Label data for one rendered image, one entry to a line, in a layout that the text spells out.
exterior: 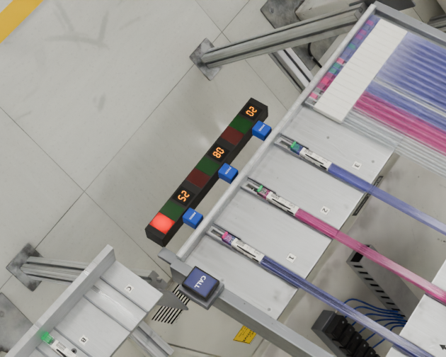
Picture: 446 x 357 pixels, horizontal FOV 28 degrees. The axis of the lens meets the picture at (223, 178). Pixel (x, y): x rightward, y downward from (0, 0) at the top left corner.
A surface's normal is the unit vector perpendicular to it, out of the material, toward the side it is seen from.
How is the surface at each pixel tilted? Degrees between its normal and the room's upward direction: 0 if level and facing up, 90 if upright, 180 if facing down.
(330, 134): 44
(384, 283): 0
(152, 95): 0
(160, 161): 0
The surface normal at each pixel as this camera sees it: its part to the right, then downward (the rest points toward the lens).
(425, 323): -0.05, -0.50
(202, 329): -0.63, -0.69
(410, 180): 0.53, -0.04
